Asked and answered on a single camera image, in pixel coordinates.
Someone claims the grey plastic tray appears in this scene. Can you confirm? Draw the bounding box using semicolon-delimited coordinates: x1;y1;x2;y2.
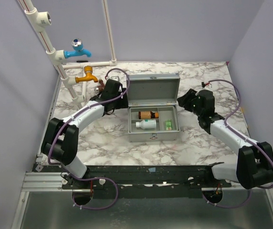
128;106;179;133

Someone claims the grey metal medicine box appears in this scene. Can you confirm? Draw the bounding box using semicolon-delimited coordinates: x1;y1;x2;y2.
127;73;180;142

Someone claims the brown medicine bottle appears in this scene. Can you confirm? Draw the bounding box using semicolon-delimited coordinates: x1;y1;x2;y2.
138;111;159;119

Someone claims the white medicine bottle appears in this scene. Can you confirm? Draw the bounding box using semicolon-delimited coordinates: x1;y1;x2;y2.
136;119;157;129

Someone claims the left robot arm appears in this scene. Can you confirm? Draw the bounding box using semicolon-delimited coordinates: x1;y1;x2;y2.
41;79;128;188

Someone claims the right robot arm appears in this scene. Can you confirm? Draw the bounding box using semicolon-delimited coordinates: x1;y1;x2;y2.
177;89;273;189

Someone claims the brown faucet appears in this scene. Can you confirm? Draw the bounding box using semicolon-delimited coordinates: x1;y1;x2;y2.
94;79;105;93

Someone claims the orange plastic faucet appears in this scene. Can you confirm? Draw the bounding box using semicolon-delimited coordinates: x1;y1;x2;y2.
75;65;99;83

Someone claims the blue plastic faucet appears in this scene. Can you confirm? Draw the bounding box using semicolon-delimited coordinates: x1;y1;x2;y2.
63;38;92;59

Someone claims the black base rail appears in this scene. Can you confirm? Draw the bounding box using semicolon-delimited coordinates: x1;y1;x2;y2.
62;166;231;199

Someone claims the white pvc pipe frame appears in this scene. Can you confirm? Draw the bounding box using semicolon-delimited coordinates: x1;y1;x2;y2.
18;0;117;108

